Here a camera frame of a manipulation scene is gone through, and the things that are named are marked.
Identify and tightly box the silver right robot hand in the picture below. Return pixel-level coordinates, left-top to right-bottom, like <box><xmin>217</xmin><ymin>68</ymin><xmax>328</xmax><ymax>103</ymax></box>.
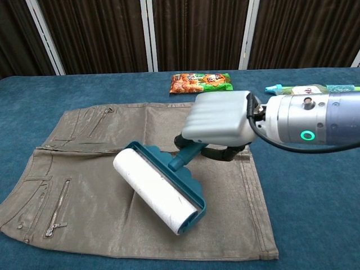
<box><xmin>174</xmin><ymin>90</ymin><xmax>257</xmax><ymax>163</ymax></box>

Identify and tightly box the teal lint roller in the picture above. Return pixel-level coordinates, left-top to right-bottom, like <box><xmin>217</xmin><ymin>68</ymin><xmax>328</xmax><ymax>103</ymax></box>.
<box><xmin>112</xmin><ymin>138</ymin><xmax>210</xmax><ymax>236</ymax></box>

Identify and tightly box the orange green snack packet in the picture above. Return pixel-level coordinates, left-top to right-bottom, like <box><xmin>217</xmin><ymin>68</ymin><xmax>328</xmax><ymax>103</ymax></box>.
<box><xmin>169</xmin><ymin>72</ymin><xmax>235</xmax><ymax>95</ymax></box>

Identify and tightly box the white framed folding screen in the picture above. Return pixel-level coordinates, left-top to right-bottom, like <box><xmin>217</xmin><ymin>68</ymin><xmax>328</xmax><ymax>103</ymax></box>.
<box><xmin>0</xmin><ymin>0</ymin><xmax>360</xmax><ymax>80</ymax></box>

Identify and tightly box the clear bag of biscuits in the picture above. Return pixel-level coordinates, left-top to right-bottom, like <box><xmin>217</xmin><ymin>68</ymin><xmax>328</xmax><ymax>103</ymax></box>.
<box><xmin>277</xmin><ymin>83</ymin><xmax>330</xmax><ymax>98</ymax></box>

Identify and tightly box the green tube with blue cap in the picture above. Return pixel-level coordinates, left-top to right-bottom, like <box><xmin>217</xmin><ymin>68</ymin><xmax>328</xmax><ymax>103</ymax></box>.
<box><xmin>264</xmin><ymin>83</ymin><xmax>360</xmax><ymax>95</ymax></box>

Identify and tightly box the grey zippered skirt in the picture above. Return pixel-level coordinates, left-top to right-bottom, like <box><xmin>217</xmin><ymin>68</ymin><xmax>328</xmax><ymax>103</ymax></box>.
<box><xmin>0</xmin><ymin>102</ymin><xmax>280</xmax><ymax>260</ymax></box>

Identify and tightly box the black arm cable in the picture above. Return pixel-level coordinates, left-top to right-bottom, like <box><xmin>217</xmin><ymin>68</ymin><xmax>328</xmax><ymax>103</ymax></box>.
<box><xmin>246</xmin><ymin>92</ymin><xmax>360</xmax><ymax>154</ymax></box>

